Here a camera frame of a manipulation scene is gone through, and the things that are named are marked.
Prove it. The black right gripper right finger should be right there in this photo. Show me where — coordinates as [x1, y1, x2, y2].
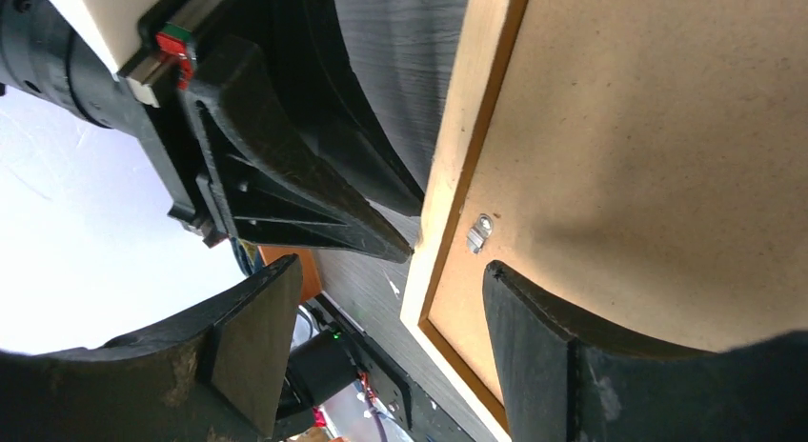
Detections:
[482, 261, 807, 441]

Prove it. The orange compartment tray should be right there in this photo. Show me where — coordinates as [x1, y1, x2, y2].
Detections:
[258, 245, 323, 304]

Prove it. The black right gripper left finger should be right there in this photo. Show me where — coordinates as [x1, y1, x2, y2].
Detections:
[1, 254, 300, 441]

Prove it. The orange wooden picture frame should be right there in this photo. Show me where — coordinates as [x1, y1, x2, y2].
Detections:
[400, 0, 529, 441]

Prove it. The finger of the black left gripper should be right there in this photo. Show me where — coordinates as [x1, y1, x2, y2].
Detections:
[233, 0, 424, 216]
[183, 35, 413, 263]

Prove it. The brown backing board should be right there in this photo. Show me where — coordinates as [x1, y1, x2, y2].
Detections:
[429, 0, 807, 402]

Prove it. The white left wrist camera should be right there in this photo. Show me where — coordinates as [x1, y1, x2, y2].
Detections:
[49, 0, 160, 75]

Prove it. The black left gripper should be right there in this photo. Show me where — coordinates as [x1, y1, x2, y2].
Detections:
[1, 0, 228, 247]

